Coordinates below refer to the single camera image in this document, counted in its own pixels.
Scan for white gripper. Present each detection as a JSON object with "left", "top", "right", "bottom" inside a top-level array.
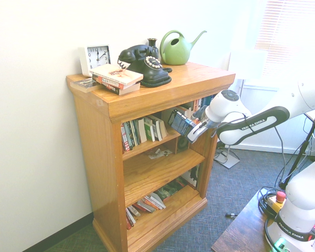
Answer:
[{"left": 186, "top": 119, "right": 217, "bottom": 144}]

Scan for blue paperback book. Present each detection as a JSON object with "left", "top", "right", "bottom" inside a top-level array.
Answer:
[{"left": 167, "top": 109, "right": 198, "bottom": 137}]

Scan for dark round speaker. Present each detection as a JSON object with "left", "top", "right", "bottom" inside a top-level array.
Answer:
[{"left": 177, "top": 134, "right": 191, "bottom": 151}]

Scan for orange and white spine book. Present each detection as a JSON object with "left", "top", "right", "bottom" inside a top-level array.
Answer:
[{"left": 192, "top": 97, "right": 204, "bottom": 113}]

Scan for blue spine upright book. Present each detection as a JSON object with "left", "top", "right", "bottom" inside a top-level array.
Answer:
[{"left": 201, "top": 94, "right": 214, "bottom": 109}]

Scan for tan leaning paperback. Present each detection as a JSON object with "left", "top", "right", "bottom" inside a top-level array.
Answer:
[{"left": 157, "top": 117, "right": 169, "bottom": 139}]

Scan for white leaning paperback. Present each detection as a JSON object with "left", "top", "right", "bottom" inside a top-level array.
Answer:
[{"left": 150, "top": 115, "right": 164, "bottom": 142}]

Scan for loose paper cards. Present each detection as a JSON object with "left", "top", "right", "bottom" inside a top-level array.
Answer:
[{"left": 148, "top": 148, "right": 174, "bottom": 160}]

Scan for green cover upright book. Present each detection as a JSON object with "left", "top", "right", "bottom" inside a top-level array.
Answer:
[{"left": 143, "top": 121, "right": 156, "bottom": 143}]

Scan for white book with black figure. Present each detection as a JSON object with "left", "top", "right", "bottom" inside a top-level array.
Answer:
[{"left": 183, "top": 164, "right": 201, "bottom": 188}]

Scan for dark spine upright book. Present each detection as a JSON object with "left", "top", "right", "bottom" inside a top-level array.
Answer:
[{"left": 126, "top": 120, "right": 139, "bottom": 150}]

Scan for black vintage rotary telephone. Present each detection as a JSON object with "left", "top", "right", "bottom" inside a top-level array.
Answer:
[{"left": 117, "top": 44, "right": 173, "bottom": 88}]

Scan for dark green flat book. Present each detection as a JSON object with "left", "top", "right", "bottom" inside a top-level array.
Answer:
[{"left": 154, "top": 178, "right": 189, "bottom": 202}]

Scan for red white spine upright book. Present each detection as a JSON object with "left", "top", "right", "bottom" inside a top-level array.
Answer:
[{"left": 120, "top": 122, "right": 131, "bottom": 153}]

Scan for green plastic watering can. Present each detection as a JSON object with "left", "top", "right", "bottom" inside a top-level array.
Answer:
[{"left": 159, "top": 29, "right": 208, "bottom": 66}]

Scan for dark cover thick paperback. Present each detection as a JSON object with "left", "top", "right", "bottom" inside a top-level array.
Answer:
[{"left": 101, "top": 82, "right": 141, "bottom": 96}]

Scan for small dark vase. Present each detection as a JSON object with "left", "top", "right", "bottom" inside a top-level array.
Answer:
[{"left": 147, "top": 38, "right": 160, "bottom": 61}]

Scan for brown red leaning book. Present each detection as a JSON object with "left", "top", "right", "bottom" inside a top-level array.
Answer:
[{"left": 136, "top": 198, "right": 156, "bottom": 214}]

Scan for white book with red splash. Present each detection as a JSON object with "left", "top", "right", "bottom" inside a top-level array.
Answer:
[{"left": 89, "top": 64, "right": 144, "bottom": 86}]

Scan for red and white spine book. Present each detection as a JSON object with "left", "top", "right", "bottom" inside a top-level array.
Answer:
[{"left": 92, "top": 74, "right": 141, "bottom": 90}]

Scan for oak wooden bookshelf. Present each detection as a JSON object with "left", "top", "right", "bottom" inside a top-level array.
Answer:
[{"left": 66, "top": 61, "right": 236, "bottom": 252}]

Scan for black tripod stand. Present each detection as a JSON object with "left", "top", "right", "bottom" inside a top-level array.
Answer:
[{"left": 278, "top": 106, "right": 315, "bottom": 190}]

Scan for yellow emergency stop button box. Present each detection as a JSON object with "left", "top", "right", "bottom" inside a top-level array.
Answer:
[{"left": 267, "top": 191, "right": 288, "bottom": 214}]

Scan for white square alarm clock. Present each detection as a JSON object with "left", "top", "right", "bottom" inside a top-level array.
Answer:
[{"left": 78, "top": 44, "right": 112, "bottom": 77}]

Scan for dark thin flat book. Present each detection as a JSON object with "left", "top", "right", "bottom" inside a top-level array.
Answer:
[{"left": 70, "top": 78, "right": 101, "bottom": 93}]

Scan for white window blinds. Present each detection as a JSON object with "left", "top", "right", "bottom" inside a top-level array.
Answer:
[{"left": 254, "top": 0, "right": 315, "bottom": 80}]

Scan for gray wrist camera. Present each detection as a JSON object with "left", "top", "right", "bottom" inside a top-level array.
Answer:
[{"left": 193, "top": 104, "right": 209, "bottom": 123}]

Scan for black coiled cable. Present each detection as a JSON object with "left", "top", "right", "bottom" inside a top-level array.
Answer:
[{"left": 257, "top": 186, "right": 279, "bottom": 218}]

